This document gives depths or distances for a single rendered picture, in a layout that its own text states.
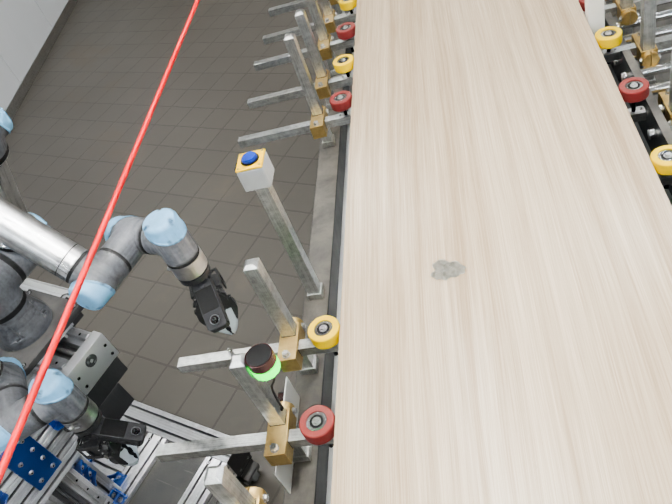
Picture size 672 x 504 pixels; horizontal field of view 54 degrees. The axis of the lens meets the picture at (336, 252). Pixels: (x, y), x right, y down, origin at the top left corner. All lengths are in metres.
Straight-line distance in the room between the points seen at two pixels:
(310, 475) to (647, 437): 0.75
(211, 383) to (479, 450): 1.71
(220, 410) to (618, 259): 1.73
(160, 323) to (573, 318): 2.18
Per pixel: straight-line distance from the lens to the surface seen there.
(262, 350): 1.36
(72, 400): 1.52
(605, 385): 1.42
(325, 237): 2.13
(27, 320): 1.83
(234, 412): 2.75
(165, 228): 1.33
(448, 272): 1.62
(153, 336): 3.22
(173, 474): 2.47
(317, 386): 1.78
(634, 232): 1.67
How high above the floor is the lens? 2.11
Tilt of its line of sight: 43 degrees down
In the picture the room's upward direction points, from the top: 24 degrees counter-clockwise
